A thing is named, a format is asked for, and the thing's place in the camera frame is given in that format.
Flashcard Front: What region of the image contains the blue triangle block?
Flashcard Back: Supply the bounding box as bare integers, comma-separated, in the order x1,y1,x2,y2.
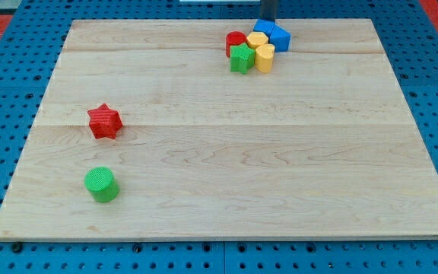
269,26,291,53

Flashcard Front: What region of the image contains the green star block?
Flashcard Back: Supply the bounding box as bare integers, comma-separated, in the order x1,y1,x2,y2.
230,43,256,75

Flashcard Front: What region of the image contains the dark cylindrical robot pusher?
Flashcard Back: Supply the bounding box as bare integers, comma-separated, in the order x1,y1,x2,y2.
259,0,279,22

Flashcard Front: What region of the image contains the green cylinder block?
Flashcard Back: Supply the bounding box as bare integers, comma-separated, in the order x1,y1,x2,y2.
84,167,120,202

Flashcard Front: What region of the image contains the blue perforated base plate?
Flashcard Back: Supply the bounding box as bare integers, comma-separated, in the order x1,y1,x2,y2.
0,1,438,273

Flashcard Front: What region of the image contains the light wooden board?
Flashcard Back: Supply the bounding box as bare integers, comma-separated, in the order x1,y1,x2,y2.
0,19,438,242

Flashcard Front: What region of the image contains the red star block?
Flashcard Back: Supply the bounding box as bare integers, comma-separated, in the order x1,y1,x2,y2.
87,104,123,139

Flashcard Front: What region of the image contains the yellow hexagon block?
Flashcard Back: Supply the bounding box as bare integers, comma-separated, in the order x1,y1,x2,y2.
246,31,269,49

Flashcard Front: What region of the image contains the blue cube block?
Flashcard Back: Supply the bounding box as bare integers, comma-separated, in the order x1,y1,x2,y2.
253,19,275,37

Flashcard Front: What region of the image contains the red cylinder block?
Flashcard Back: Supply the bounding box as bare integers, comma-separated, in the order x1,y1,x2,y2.
225,31,246,58

